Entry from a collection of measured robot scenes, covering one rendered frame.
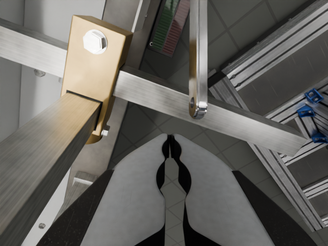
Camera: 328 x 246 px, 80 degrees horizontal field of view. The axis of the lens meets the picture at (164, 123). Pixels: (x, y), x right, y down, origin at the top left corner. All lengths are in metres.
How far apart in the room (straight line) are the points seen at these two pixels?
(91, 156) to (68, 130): 0.30
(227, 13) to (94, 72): 0.93
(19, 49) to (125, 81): 0.11
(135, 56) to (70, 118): 0.20
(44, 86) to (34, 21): 0.13
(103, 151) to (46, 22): 0.28
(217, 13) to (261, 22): 0.22
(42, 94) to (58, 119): 0.35
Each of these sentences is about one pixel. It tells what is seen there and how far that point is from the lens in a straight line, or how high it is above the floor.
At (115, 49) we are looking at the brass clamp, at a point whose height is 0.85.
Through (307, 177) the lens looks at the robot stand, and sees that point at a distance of 1.40.
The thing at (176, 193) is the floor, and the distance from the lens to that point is 1.54.
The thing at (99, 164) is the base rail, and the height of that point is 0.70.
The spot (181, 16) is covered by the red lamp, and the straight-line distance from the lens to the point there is 0.35.
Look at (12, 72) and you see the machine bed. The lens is 0.51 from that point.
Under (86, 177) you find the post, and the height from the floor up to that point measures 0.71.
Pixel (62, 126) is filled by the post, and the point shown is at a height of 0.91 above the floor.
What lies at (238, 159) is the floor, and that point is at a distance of 1.42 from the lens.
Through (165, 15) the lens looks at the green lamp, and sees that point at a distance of 0.35.
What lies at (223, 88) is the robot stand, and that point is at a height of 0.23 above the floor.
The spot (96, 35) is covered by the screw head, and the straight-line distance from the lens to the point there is 0.19.
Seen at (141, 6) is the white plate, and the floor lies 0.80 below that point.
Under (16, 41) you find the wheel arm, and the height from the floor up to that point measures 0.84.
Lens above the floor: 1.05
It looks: 63 degrees down
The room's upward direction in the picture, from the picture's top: 179 degrees clockwise
